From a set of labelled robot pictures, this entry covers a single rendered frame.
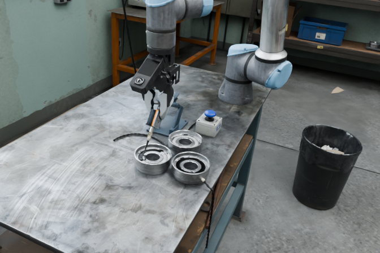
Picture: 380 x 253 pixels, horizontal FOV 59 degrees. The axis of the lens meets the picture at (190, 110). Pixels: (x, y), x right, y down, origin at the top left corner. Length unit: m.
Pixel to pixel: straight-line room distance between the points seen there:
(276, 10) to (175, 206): 0.72
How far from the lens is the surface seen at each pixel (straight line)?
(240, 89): 1.38
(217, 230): 1.60
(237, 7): 4.72
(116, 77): 3.36
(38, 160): 1.03
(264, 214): 2.09
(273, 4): 1.19
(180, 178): 0.90
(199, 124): 1.12
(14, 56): 2.61
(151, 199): 0.86
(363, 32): 4.83
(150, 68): 0.86
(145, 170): 0.92
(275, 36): 1.22
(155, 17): 0.84
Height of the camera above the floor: 1.37
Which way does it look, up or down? 26 degrees down
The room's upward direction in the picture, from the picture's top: 5 degrees clockwise
